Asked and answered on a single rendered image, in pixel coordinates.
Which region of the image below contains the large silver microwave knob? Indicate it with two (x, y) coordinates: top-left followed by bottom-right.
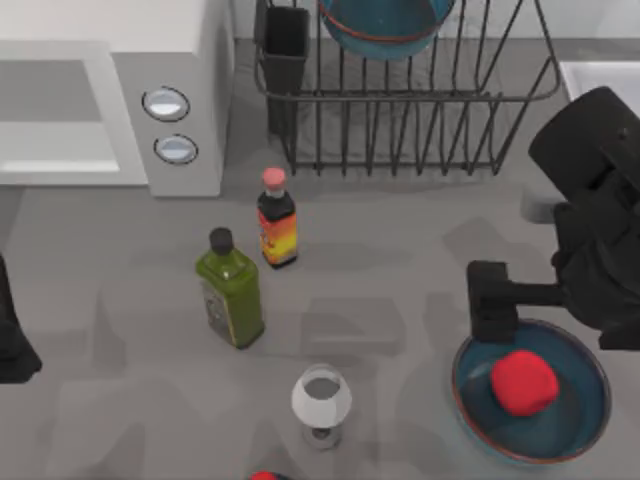
(141, 85), (192, 123)

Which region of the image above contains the white sink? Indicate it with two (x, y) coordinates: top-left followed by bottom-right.
(558, 60), (640, 117)

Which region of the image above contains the pale microwave oven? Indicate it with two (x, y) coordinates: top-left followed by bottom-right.
(0, 38), (237, 199)

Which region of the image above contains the green bottle with black cap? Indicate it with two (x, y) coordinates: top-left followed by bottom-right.
(194, 227), (267, 351)

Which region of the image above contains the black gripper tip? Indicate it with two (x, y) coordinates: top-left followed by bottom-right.
(0, 251), (44, 386)

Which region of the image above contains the black wire dish rack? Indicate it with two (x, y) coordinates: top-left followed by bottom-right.
(253, 0), (563, 178)

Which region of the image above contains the clear wine glass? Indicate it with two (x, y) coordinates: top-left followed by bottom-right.
(290, 364), (353, 452)

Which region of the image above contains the black utensil holder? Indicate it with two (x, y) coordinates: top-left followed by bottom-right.
(254, 3), (312, 137)

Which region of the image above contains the dark bottle with red cap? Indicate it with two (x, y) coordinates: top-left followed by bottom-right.
(256, 166), (300, 271)

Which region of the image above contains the blue bowl with red rim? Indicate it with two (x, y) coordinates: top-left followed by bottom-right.
(317, 0), (458, 62)
(451, 318), (613, 466)

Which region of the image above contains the small silver microwave knob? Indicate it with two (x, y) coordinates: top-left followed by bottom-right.
(153, 133), (200, 166)

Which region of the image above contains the pale microwave door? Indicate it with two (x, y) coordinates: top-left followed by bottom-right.
(0, 41), (151, 188)

